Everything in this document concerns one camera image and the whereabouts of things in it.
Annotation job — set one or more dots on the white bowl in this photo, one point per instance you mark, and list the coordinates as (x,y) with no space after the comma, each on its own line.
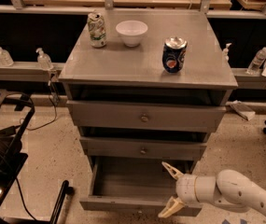
(131,32)

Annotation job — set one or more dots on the grey three-drawer cabinet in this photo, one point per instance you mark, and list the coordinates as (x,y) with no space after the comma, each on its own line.
(119,73)

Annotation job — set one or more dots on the grey top drawer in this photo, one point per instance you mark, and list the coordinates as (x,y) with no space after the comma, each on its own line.
(146,116)

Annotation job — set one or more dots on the grey box on floor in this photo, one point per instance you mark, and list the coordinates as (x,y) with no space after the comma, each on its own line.
(243,110)

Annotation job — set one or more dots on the grey middle drawer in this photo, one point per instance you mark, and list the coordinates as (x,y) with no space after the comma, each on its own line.
(148,144)

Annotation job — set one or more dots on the clear water bottle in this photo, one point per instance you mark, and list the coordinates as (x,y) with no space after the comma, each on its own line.
(257,62)

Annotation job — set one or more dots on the black chair with straps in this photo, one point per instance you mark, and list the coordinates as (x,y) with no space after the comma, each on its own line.
(11,158)

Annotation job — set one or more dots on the clear pump bottle far left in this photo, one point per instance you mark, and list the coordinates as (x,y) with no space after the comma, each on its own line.
(5,58)

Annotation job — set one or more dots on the grey bottom drawer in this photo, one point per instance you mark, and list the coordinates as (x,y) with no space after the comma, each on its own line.
(130,185)

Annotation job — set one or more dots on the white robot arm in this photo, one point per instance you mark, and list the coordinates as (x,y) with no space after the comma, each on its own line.
(229,190)

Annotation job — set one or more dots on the clear pump bottle right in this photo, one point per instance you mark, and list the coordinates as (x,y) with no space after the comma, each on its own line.
(226,51)

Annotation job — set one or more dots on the grey drawer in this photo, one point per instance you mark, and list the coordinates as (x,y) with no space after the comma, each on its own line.
(130,185)
(146,116)
(148,144)

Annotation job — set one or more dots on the clear pump bottle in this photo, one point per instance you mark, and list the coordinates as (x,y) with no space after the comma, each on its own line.
(5,58)
(226,51)
(43,60)

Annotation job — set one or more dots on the green white soda can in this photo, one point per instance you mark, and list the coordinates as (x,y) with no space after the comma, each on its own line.
(96,28)

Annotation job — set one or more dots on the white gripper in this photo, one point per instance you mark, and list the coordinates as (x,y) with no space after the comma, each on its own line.
(186,187)

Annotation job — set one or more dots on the black chair leg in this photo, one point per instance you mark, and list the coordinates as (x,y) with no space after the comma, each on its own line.
(66,190)

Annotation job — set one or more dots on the blue pepsi can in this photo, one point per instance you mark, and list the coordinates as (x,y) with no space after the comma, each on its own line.
(174,51)

